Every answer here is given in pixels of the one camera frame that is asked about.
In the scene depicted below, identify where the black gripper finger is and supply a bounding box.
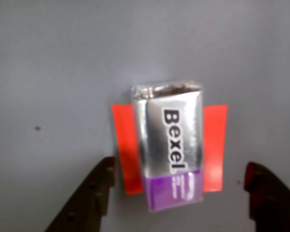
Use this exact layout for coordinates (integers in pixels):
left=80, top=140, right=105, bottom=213
left=44, top=156, right=116, bottom=232
left=244, top=161, right=290, bottom=232

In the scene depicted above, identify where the silver purple Bexel 9V battery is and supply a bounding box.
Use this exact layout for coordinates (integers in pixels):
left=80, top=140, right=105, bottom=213
left=131, top=81, right=205, bottom=213

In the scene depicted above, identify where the red tape marker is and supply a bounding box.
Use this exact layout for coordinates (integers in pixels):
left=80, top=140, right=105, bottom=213
left=111, top=103, right=229, bottom=196

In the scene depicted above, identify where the grey table mat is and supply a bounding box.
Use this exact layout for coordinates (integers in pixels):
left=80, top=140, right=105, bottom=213
left=0, top=0, right=290, bottom=232

